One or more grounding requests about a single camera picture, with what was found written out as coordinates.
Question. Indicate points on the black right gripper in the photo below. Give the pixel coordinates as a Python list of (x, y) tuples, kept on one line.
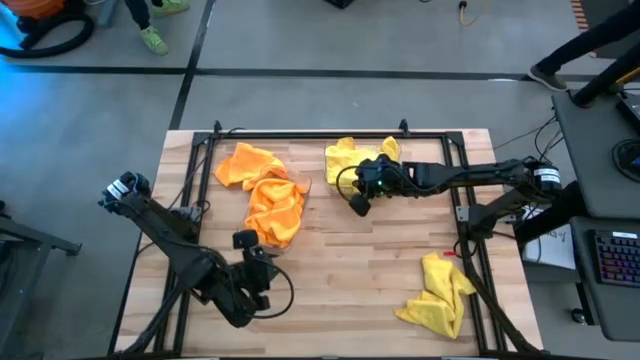
[(382, 175)]

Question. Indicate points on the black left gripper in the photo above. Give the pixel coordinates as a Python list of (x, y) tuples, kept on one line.
[(257, 272)]

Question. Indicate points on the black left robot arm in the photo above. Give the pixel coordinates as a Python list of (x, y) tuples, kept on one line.
[(170, 235)]

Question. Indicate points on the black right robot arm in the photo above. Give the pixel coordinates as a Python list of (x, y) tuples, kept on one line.
[(470, 172)]

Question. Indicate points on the clear plastic basket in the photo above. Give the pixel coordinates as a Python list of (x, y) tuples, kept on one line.
[(325, 150), (306, 175)]

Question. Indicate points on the small red tag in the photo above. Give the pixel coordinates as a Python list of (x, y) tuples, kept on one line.
[(451, 253)]

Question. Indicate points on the black pole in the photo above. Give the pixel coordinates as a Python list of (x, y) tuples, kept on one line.
[(555, 215), (600, 82)]

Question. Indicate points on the white paper sheet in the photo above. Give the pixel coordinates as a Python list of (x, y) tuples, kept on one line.
[(555, 250)]

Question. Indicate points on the grey desk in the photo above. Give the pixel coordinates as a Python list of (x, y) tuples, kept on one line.
[(585, 280), (590, 150)]

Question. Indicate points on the dark grey metal cart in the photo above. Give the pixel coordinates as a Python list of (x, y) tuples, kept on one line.
[(40, 237)]

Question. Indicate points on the person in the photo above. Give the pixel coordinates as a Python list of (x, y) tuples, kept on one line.
[(155, 40), (575, 45)]

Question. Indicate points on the black round pad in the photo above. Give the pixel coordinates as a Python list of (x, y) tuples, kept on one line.
[(622, 160)]

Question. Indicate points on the black caster wheel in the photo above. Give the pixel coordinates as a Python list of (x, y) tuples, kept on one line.
[(580, 316)]

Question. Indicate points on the backlit black keyboard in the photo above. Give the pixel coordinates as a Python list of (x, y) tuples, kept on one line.
[(617, 257)]

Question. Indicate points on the dark mat striped edge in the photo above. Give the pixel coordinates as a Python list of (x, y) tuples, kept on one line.
[(600, 7)]

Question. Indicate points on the small grey box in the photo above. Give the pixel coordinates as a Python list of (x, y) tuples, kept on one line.
[(109, 11)]

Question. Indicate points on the orange shop vacuum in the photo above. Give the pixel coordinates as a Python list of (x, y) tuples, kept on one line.
[(35, 7)]

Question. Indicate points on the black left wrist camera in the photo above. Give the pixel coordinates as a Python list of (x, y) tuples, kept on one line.
[(245, 239)]

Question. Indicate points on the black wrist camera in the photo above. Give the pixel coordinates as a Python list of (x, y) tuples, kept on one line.
[(360, 206), (245, 239)]

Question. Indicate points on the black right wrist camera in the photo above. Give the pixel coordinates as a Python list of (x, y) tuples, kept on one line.
[(360, 206)]

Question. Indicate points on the black rail clamp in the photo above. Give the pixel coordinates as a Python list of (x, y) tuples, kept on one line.
[(217, 127), (404, 127)]

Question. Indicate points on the black aluminium rig frame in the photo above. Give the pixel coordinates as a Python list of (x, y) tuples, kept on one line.
[(325, 135)]

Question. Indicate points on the grey metal bracket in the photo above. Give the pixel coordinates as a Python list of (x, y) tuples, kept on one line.
[(462, 214)]

